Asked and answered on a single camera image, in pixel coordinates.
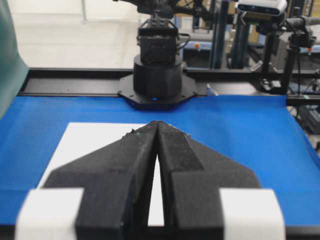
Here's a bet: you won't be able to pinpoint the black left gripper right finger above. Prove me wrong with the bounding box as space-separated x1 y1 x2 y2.
157 121 261 240

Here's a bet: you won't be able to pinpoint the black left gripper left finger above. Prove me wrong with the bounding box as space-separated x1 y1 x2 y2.
44 121 158 240

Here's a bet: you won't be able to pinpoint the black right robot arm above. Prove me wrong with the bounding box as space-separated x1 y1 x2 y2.
118 0 213 109

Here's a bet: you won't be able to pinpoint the white rectangular board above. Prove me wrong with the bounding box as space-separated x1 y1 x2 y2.
37 122 165 227

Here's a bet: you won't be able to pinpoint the blue table cloth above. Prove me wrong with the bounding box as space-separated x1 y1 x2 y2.
0 95 320 226

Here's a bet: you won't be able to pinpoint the green backdrop curtain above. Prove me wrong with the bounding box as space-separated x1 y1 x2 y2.
0 0 29 117

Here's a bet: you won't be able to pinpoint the black aluminium frame rail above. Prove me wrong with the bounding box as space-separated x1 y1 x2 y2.
18 68 320 109

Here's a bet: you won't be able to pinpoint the white overhead camera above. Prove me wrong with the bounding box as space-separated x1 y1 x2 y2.
237 0 288 16

